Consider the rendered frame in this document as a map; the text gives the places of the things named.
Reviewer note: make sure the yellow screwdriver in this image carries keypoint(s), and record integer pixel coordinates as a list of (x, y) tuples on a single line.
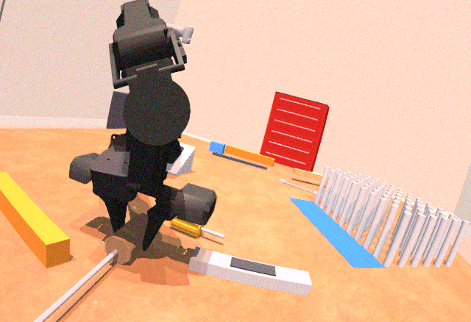
[(192, 228)]

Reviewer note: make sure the small blue block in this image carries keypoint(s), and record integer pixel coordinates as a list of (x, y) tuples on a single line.
[(216, 146)]

